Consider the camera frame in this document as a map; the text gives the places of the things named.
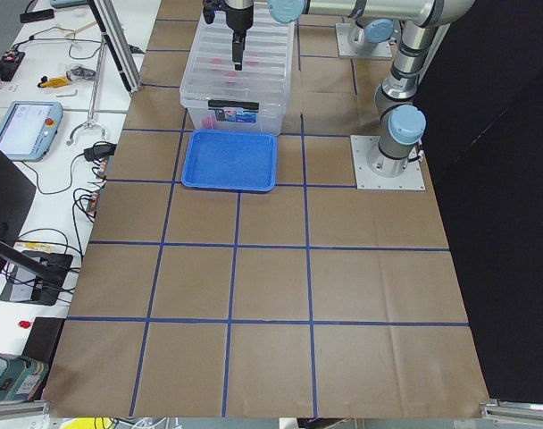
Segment silver allen key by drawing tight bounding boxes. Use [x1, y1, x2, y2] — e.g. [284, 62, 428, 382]
[55, 88, 79, 98]

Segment green box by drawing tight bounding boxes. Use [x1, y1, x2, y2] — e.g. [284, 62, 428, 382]
[0, 353, 49, 404]

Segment metal reacher grabber tool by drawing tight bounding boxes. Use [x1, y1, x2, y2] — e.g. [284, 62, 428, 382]
[66, 38, 106, 146]

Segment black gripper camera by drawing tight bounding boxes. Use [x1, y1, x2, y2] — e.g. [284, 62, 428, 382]
[203, 0, 215, 24]

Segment black power adapter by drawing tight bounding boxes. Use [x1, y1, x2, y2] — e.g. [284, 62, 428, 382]
[83, 142, 117, 162]

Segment black phone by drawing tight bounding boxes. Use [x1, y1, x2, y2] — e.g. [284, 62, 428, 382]
[20, 9, 54, 24]

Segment aluminium frame post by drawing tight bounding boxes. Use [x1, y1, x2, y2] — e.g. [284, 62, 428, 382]
[88, 0, 141, 94]

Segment silver robot arm near tray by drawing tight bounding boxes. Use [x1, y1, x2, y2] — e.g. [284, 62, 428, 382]
[267, 0, 473, 178]

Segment clear plastic storage box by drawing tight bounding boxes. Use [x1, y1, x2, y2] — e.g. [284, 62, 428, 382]
[180, 18, 294, 135]

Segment black monitor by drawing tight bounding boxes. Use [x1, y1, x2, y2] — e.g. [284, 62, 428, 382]
[0, 150, 60, 282]

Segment blue teach pendant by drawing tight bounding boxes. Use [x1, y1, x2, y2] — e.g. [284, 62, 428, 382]
[0, 101, 63, 162]

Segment wooden chopsticks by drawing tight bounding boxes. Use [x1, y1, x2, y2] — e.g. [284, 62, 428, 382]
[57, 21, 97, 38]

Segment black gripper body near tray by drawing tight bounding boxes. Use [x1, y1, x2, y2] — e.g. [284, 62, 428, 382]
[221, 0, 254, 32]

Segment blue plastic tray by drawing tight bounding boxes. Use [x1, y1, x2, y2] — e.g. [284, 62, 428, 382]
[181, 130, 278, 192]

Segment yellow black small tool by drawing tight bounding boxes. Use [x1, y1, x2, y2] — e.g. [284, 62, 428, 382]
[38, 76, 71, 88]

